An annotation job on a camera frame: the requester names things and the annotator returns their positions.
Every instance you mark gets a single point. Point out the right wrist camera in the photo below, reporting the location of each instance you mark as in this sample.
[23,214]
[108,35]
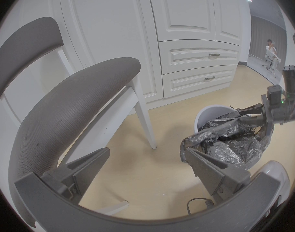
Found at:
[274,94]

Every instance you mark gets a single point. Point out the white chair grey cushions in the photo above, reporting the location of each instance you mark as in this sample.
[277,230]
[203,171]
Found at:
[65,100]

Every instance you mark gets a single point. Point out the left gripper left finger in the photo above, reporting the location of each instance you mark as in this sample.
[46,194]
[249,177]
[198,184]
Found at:
[89,170]

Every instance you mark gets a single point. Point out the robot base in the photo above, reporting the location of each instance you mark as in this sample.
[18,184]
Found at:
[273,170]

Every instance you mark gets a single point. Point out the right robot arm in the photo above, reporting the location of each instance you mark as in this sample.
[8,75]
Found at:
[291,81]

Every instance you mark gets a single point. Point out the white trash bin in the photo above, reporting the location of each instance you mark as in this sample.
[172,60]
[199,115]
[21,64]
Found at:
[207,115]

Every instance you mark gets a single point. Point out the white wardrobe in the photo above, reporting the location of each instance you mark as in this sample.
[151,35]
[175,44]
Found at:
[186,13]

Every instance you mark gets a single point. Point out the black plastic bag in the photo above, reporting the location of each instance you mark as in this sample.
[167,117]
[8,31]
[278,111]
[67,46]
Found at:
[234,148]

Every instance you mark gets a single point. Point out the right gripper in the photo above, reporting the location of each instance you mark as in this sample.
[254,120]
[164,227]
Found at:
[276,113]

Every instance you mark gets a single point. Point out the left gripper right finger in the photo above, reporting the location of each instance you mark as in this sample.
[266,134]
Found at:
[210,173]

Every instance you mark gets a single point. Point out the white office chair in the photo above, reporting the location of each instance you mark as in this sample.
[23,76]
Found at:
[269,64]

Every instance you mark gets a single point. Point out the grey curtain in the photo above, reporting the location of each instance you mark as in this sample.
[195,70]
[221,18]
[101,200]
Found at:
[258,37]

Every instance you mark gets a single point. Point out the person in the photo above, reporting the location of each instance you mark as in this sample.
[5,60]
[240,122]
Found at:
[270,52]

